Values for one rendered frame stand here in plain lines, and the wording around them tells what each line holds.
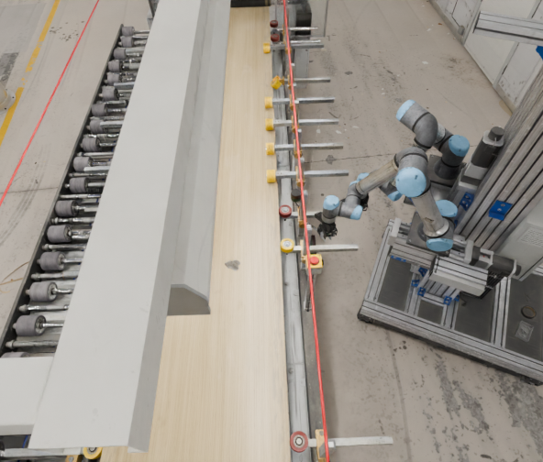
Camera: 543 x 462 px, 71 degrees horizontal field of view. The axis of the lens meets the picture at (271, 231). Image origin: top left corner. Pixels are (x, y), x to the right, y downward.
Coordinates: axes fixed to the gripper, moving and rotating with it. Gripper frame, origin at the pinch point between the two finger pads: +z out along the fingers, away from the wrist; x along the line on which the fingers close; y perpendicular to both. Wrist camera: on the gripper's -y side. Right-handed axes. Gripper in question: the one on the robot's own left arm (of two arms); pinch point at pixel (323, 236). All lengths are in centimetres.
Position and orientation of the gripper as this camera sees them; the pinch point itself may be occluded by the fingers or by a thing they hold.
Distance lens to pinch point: 221.8
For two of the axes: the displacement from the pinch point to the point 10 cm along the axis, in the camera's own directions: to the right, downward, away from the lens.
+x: 9.3, -3.1, 1.9
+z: 0.2, 5.7, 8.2
